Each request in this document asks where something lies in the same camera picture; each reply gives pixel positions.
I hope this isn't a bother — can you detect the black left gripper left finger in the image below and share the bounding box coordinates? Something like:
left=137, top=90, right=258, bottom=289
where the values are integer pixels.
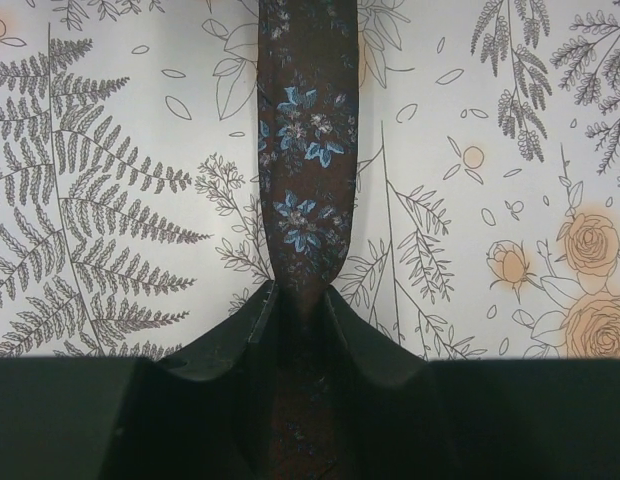
left=0, top=282, right=279, bottom=479

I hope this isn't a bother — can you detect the brown blue floral tie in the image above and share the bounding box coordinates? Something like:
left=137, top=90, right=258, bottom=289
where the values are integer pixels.
left=257, top=1, right=359, bottom=479

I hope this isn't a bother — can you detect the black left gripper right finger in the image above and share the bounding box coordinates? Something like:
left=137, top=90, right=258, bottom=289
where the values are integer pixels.
left=325, top=289, right=620, bottom=479

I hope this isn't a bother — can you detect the floral patterned table mat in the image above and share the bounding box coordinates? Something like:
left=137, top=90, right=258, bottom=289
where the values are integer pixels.
left=0, top=1, right=620, bottom=360

